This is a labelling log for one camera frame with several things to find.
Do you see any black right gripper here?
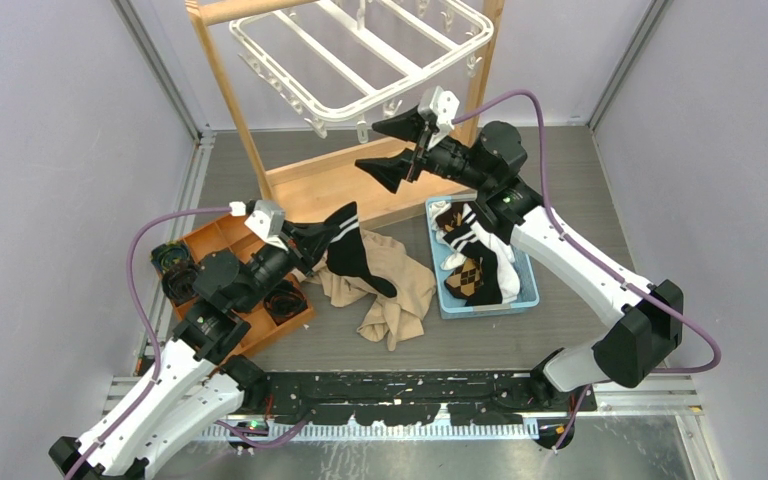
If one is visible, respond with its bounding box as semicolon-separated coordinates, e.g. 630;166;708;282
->
356;102;493;193

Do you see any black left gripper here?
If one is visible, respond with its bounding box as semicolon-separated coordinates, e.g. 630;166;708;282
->
235;219;338;313

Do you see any white plastic clip hanger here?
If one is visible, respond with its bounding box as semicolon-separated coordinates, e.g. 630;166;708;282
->
228;1;495;143

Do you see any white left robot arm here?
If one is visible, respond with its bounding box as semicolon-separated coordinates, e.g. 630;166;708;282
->
49;214;354;479

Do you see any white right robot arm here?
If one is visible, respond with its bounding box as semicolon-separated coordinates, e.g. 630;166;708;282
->
355;109;684;411

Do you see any wooden hanger stand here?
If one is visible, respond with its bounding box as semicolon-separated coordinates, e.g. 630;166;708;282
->
185;1;504;228

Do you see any rolled black sock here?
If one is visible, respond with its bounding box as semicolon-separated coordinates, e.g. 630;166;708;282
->
263;279;308;326

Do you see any orange compartment tray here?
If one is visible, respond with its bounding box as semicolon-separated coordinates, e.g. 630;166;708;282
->
171;211;316;362

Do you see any beige crumpled cloth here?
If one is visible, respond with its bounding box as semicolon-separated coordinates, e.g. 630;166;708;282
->
305;229;437;351

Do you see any rolled dark green sock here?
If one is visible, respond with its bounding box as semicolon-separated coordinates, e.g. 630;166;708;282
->
161;261;200;306

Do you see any brown argyle sock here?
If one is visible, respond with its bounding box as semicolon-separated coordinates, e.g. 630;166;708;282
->
433;202;483;300

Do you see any rolled dark patterned sock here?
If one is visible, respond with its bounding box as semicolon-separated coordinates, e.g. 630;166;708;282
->
150;241;193;277

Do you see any light blue plastic basket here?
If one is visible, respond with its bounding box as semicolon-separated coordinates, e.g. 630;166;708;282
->
425;195;539;319

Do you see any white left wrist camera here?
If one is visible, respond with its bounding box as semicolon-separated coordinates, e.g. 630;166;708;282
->
228;199;288;251

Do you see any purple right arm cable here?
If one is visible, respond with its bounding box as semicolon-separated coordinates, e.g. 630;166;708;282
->
453;88;723;452

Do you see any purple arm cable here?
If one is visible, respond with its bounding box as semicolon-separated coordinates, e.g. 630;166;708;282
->
63;206;312;480
453;88;723;452

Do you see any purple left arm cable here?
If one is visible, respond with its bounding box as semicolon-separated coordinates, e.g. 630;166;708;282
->
63;206;312;480

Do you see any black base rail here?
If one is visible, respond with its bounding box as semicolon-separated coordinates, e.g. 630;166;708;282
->
237;370;596;426

